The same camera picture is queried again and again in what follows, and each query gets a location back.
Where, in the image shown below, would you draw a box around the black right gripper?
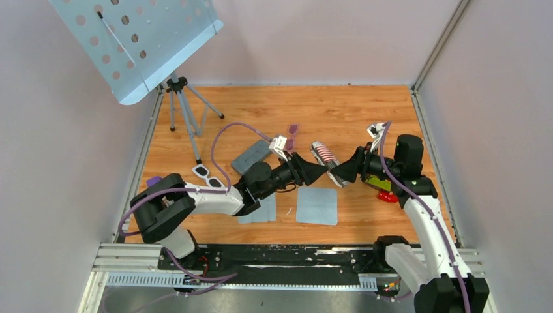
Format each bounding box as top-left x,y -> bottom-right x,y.
331,142 -> 401,184

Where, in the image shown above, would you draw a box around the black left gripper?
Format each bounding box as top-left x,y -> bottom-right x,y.
258,151 -> 327,200

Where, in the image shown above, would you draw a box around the flag print glasses case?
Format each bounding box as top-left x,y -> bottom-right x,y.
310,141 -> 349,188

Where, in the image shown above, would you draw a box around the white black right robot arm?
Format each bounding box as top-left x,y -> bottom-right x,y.
331,134 -> 491,312

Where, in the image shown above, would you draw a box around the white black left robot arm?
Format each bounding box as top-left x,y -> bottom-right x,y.
130,153 -> 328,269

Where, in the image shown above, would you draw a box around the pink transparent sunglasses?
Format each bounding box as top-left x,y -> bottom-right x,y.
284,123 -> 299,153

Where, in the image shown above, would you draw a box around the right light blue cloth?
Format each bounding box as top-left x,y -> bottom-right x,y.
296,186 -> 338,226

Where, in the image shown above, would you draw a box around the light blue cloth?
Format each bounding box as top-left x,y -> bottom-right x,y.
296,186 -> 338,226
238,194 -> 277,224

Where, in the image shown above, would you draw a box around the green toy brick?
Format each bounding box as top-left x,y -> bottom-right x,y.
364,175 -> 391,192

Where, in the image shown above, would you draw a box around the red toy arch block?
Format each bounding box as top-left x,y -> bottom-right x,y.
377,190 -> 398,203

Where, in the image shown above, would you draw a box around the grey-green glasses case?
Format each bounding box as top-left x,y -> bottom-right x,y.
231,140 -> 271,175

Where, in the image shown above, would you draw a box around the left light blue cloth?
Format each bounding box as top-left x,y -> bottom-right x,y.
238,194 -> 277,224

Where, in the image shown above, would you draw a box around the purple glasses case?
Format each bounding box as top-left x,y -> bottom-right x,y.
146,176 -> 162,188

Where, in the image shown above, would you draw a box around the perforated metal music stand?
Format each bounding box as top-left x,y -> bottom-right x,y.
51,0 -> 225,164

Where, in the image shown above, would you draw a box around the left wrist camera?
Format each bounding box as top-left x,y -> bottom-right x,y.
269,135 -> 290,162

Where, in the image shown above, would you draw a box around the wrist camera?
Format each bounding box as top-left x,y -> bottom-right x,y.
366,122 -> 386,153
269,135 -> 290,162

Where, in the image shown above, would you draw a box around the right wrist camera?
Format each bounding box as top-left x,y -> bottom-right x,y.
366,122 -> 386,153

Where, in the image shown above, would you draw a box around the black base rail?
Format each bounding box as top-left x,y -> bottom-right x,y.
91,243 -> 487,291

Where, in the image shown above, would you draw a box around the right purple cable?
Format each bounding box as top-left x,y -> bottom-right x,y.
376,121 -> 473,313

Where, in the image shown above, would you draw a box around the purple cable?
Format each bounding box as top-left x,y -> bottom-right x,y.
117,122 -> 274,299
376,121 -> 473,313

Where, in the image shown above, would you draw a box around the white frame black sunglasses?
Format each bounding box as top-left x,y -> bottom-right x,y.
191,164 -> 225,188

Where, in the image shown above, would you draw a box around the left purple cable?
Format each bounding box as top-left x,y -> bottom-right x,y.
117,122 -> 274,299

